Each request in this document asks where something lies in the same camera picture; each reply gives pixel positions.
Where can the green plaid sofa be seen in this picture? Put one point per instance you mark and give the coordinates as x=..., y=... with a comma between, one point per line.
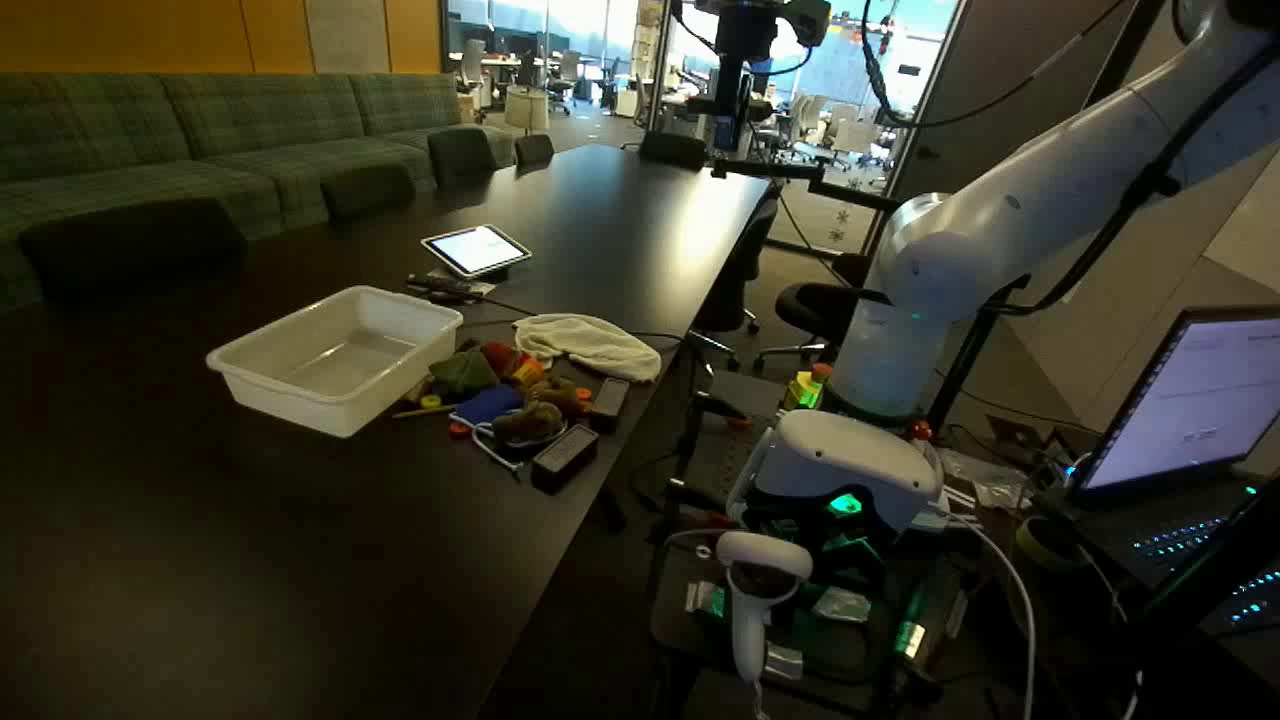
x=203, y=132

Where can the black round stool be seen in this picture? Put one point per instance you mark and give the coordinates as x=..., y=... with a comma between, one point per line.
x=810, y=309

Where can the black office chair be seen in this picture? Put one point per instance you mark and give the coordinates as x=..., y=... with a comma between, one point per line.
x=366, y=191
x=670, y=149
x=461, y=157
x=132, y=251
x=535, y=149

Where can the black electronics box green lights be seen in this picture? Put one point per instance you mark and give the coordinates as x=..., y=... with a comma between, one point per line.
x=854, y=624

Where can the blue plush toy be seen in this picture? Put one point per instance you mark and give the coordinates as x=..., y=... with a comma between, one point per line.
x=485, y=404

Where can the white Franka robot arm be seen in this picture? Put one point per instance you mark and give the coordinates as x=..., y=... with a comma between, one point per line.
x=962, y=243

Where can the green plush toy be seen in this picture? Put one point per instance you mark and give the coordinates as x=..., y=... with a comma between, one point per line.
x=461, y=372

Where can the small yellow green bottle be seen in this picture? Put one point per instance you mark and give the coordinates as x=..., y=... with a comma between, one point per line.
x=806, y=391

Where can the white plastic storage box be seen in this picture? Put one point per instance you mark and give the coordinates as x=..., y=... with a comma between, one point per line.
x=332, y=361

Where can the long dark grey bar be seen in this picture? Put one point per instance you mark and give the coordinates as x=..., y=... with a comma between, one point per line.
x=564, y=457

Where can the tablet with lit screen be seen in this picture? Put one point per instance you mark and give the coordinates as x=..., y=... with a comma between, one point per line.
x=473, y=251

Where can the black diagonal pole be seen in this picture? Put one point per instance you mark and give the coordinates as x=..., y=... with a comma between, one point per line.
x=969, y=349

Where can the grey rectangular block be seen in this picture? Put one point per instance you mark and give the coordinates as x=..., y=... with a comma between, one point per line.
x=611, y=402

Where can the red plush ball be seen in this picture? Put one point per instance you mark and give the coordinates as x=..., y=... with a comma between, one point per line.
x=498, y=357

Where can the white VR headset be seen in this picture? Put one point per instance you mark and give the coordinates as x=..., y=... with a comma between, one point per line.
x=847, y=460

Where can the open black laptop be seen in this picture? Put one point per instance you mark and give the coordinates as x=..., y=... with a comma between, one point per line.
x=1203, y=402

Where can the white terry towel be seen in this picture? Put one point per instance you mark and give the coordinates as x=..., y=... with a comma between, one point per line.
x=590, y=346

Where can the white VR controller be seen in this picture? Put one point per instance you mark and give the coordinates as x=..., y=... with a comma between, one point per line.
x=757, y=572

